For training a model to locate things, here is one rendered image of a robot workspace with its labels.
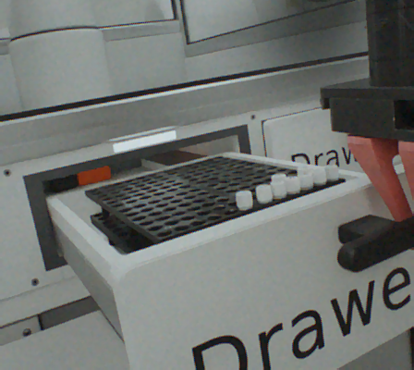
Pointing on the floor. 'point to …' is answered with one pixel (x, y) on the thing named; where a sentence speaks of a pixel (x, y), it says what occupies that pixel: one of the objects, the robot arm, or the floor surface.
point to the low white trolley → (68, 348)
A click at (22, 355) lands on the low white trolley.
